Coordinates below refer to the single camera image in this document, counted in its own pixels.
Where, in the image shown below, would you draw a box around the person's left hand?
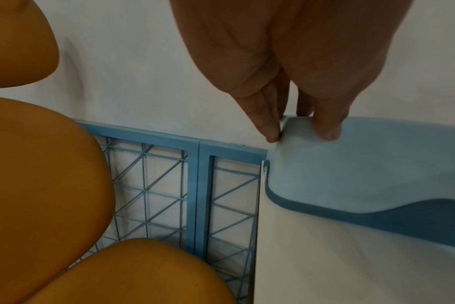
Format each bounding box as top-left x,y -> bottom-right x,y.
169,0 -> 414,143

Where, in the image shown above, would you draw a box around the light blue foam mat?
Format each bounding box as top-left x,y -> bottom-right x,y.
264,115 -> 455,249

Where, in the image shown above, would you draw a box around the orange rounded chair cushion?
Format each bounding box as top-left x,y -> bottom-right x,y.
0,0 -> 61,90
0,95 -> 118,304
23,237 -> 238,304

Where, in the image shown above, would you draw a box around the blue wire grid panel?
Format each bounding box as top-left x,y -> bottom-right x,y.
194,139 -> 270,304
73,119 -> 203,256

